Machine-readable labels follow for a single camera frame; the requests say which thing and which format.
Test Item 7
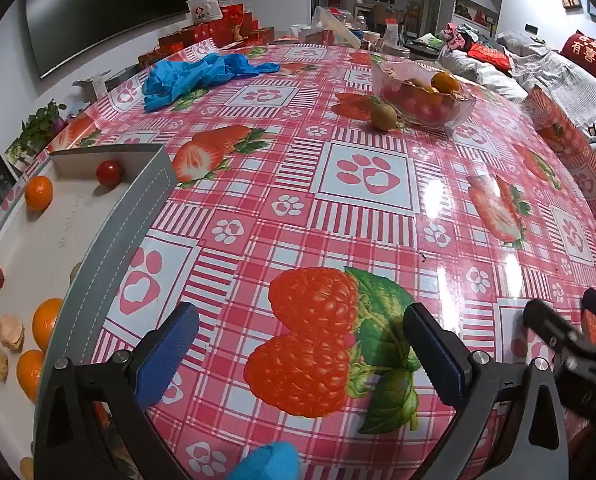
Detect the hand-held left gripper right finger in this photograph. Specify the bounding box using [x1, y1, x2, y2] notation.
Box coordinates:
[403, 303, 579, 480]

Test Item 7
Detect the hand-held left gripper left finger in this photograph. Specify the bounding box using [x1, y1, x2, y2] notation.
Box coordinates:
[32, 302, 200, 480]

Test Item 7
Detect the orange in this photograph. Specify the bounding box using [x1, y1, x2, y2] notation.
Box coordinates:
[24, 176, 54, 212]
[16, 349, 46, 402]
[32, 298, 65, 354]
[430, 71, 461, 95]

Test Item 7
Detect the white shallow tray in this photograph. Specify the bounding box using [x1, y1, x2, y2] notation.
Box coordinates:
[0, 144, 186, 480]

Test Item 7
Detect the blue rubber glove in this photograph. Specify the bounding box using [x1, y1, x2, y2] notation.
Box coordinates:
[226, 441, 300, 480]

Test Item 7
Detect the red strawberry printed tablecloth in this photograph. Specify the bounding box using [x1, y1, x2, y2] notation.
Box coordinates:
[0, 42, 596, 480]

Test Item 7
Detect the grey covered sofa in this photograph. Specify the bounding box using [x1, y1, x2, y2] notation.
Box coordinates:
[438, 30, 596, 181]

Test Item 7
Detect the pile of cherry tomatoes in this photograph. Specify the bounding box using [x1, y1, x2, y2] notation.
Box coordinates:
[383, 85, 454, 123]

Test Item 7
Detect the red embroidered cushion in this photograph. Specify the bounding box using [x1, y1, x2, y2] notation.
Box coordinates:
[559, 32, 596, 88]

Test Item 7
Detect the green potted plant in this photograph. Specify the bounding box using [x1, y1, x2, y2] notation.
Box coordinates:
[5, 100, 69, 163]

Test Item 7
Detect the open white cardboard box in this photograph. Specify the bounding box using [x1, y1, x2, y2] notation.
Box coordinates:
[72, 71, 139, 103]

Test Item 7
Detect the pile of blue gloves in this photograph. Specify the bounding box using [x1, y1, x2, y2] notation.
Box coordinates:
[142, 52, 281, 112]

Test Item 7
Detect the clear glass bowl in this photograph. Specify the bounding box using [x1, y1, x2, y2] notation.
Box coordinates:
[370, 60, 477, 132]

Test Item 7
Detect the stack of red gift boxes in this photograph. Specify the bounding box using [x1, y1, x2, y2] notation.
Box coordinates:
[138, 4, 276, 68]

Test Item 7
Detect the white plastic bag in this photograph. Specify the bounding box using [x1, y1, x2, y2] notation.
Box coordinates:
[185, 0, 224, 26]

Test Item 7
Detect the clear plastic storage box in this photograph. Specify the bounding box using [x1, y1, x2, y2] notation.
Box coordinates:
[310, 6, 364, 48]

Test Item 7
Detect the black television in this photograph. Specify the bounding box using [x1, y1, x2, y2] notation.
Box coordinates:
[25, 0, 191, 80]

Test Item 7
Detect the wide framed wall picture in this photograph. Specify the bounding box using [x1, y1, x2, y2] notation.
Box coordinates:
[454, 0, 499, 23]

